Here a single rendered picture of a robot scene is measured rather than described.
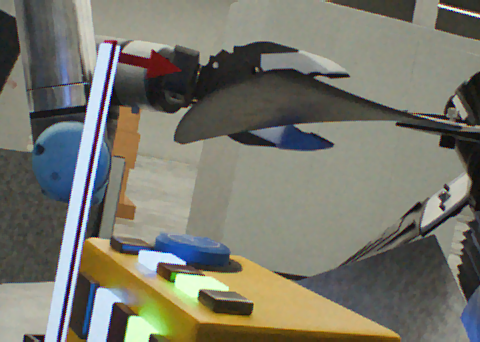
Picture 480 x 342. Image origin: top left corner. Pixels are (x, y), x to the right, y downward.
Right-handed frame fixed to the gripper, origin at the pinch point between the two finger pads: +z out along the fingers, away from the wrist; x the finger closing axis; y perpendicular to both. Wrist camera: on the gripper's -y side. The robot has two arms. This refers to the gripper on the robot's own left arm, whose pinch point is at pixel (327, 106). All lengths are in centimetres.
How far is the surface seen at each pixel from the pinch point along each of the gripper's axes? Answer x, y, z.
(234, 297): 15, -47, 17
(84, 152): 10.4, -23.6, -9.4
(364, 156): -54, 603, -197
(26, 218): 30, 130, -136
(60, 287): 21.2, -22.6, -9.3
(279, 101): 2.3, -13.1, 0.9
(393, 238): 10.9, 11.2, 6.4
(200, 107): 4.2, -14.3, -5.6
